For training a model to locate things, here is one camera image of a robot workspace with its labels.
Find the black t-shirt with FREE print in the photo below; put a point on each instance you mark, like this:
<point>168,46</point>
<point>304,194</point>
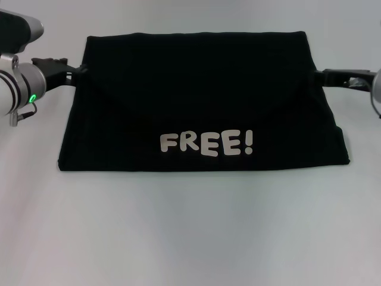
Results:
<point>193,89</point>

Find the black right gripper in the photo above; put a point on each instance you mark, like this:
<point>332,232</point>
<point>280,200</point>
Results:
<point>346,76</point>

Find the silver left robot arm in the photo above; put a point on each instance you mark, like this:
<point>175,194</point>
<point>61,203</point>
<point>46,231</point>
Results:
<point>21,83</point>

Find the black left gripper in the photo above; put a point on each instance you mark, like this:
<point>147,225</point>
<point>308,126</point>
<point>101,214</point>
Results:
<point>55,73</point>

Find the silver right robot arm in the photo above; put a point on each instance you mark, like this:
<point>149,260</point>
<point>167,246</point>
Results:
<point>376,86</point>

